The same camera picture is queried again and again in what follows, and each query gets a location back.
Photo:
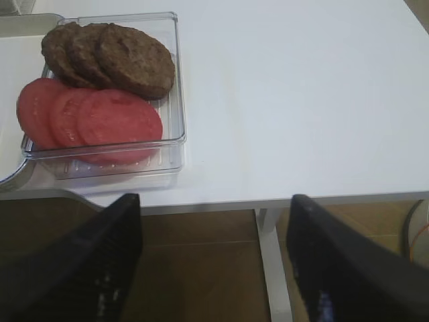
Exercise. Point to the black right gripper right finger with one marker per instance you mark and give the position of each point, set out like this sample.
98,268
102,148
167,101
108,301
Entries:
343,276

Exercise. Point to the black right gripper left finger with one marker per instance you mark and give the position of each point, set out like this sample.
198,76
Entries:
84,276

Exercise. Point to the white table leg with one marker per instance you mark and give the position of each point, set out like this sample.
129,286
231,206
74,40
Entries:
273,268

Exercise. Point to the red tomato slice front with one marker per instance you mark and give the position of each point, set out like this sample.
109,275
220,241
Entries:
116,117

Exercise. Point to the red tomato slice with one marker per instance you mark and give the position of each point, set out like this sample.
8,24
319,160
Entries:
116,117
64,114
33,111

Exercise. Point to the red tomato slice middle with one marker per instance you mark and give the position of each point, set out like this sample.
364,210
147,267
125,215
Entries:
64,114

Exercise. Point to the clear patty and tomato container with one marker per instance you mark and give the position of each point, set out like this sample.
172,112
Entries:
164,156

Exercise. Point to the red tomato slice back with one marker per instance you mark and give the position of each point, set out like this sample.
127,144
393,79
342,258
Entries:
33,111

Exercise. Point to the brown patty back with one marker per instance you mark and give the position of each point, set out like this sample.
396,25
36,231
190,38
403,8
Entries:
54,52

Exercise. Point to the brown patty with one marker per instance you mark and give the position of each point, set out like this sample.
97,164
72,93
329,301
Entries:
80,49
54,52
135,61

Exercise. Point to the brown patty front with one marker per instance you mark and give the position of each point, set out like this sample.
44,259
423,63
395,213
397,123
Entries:
135,61

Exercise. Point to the brown patty middle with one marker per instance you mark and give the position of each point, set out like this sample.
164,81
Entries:
80,49

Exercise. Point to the white metal tray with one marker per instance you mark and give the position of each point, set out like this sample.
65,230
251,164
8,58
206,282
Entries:
21,63

